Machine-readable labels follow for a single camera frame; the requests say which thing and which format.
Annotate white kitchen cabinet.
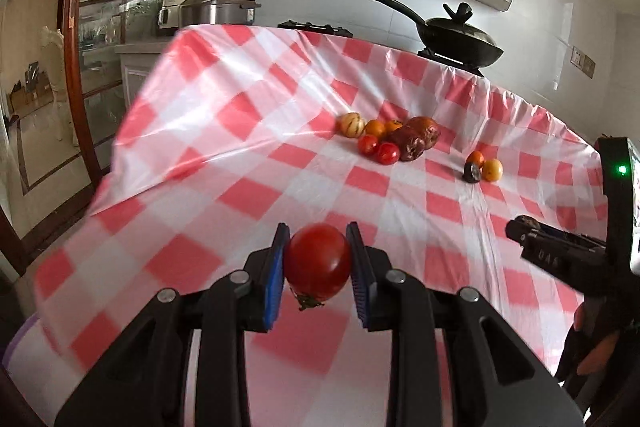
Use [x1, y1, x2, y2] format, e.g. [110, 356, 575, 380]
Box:
[114, 38, 173, 112]

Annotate white kitchen appliance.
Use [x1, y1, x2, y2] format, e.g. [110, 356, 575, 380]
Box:
[158, 0, 197, 30]

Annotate yellow orange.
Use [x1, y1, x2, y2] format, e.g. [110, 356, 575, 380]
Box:
[481, 158, 504, 182]

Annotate silver rice cooker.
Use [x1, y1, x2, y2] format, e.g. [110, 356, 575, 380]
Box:
[180, 0, 262, 28]

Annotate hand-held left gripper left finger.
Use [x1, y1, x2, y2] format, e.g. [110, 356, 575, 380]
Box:
[54, 222, 292, 427]

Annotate red white checked tablecloth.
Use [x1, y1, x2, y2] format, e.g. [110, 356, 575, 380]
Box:
[2, 24, 608, 427]

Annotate black stove grate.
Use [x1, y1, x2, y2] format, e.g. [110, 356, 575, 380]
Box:
[418, 48, 483, 75]
[277, 21, 353, 36]

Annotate black frying pan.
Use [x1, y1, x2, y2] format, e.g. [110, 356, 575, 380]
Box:
[369, 0, 505, 70]

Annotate wall socket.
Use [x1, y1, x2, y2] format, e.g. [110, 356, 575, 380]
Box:
[570, 46, 597, 78]

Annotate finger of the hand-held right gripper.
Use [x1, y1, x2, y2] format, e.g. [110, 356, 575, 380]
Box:
[505, 218, 611, 295]
[537, 226, 609, 254]

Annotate striped yellow melon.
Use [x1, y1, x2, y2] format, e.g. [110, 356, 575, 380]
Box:
[336, 113, 366, 138]

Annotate black pan lid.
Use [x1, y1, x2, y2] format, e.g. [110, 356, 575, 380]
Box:
[424, 2, 498, 48]

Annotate dark red pomegranate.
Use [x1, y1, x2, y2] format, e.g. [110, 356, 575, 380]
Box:
[391, 126, 427, 162]
[406, 116, 443, 152]

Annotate person's right hand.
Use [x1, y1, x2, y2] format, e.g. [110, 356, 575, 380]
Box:
[556, 299, 640, 413]

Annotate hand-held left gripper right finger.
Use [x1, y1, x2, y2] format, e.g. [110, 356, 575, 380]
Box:
[346, 222, 586, 427]

